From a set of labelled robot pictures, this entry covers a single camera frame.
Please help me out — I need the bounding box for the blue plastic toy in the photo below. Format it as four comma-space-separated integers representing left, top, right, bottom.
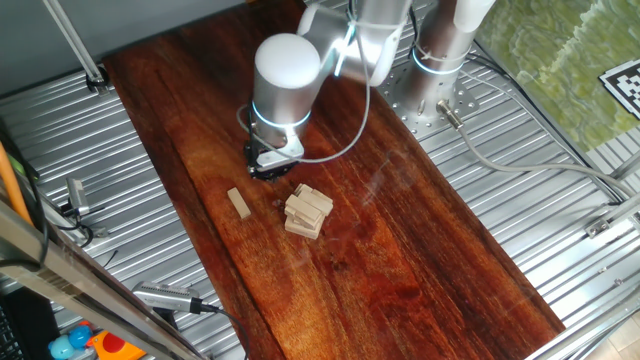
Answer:
47, 319, 95, 360

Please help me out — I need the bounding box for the grey cable with metal connector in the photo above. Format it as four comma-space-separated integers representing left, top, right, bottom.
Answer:
435, 98, 637, 200

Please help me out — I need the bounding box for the black white fiducial marker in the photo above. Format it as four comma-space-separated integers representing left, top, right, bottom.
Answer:
598, 58, 640, 121

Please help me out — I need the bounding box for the black device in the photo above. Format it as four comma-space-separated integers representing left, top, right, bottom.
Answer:
0, 287, 62, 360

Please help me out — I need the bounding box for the orange pole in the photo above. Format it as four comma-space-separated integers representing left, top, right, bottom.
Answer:
0, 141, 34, 227

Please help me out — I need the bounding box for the green marbled panel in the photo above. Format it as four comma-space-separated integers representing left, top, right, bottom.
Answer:
473, 0, 640, 154

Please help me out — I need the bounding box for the metal frame beam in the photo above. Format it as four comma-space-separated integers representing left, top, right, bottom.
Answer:
0, 197, 211, 360

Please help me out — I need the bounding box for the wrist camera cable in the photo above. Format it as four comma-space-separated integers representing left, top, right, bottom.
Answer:
236, 0, 372, 165

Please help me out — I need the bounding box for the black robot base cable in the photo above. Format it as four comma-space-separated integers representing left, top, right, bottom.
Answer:
464, 49, 624, 205

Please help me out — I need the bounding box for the silver camera mounting bracket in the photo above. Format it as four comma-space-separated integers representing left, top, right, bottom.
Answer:
254, 133, 305, 174

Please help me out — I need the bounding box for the silver depth camera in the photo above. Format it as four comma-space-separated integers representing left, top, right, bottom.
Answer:
131, 280, 202, 315
66, 177, 91, 217

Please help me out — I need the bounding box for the reddish brown wooden board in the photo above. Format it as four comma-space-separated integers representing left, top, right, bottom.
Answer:
102, 0, 567, 360

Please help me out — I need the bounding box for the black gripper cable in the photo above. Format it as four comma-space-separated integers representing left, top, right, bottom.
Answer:
243, 107, 261, 169

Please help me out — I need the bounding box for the aluminium frame rail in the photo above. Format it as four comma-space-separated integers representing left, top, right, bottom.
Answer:
583, 192, 640, 239
523, 288, 640, 360
606, 148, 640, 182

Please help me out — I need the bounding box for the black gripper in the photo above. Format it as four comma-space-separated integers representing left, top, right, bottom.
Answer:
244, 142, 301, 182

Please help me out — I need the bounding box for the black pole clamp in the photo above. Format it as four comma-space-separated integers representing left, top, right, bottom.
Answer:
84, 63, 112, 97

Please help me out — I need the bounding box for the orange emergency stop box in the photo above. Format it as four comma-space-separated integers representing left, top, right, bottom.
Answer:
85, 329, 147, 360

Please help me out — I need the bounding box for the silver support pole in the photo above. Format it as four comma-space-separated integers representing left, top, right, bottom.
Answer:
41, 0, 104, 84

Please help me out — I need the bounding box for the black camera cable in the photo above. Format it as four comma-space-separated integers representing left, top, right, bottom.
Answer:
189, 298, 251, 360
53, 199, 97, 250

